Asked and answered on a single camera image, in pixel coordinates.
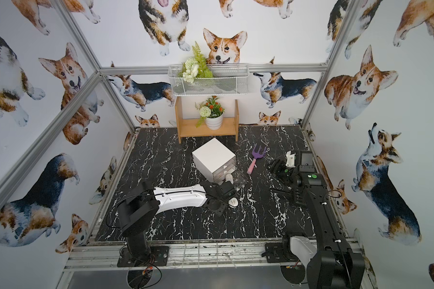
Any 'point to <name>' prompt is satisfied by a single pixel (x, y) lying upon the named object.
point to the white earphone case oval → (229, 177)
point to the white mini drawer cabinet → (214, 159)
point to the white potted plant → (213, 113)
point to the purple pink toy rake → (256, 155)
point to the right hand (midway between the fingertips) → (274, 165)
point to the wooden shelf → (186, 127)
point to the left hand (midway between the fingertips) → (219, 202)
